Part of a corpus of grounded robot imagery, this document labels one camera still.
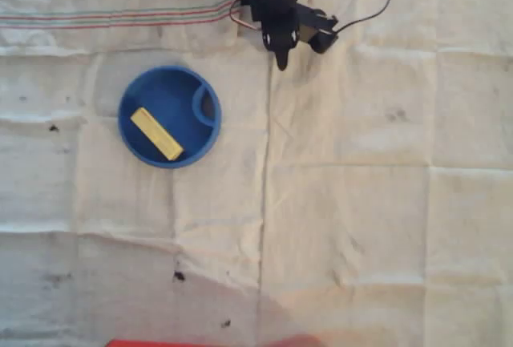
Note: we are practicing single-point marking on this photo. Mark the blue plastic bowl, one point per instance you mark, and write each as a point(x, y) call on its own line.
point(168, 94)

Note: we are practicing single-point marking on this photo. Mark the cream cloth with striped band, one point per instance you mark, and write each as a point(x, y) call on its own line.
point(360, 202)

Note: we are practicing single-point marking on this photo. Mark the yellow rectangular block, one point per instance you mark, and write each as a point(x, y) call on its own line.
point(156, 134)

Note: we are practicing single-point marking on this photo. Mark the red flat object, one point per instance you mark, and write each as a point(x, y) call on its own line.
point(160, 343)

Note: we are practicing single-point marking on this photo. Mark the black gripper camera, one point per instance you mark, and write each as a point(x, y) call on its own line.
point(322, 36)

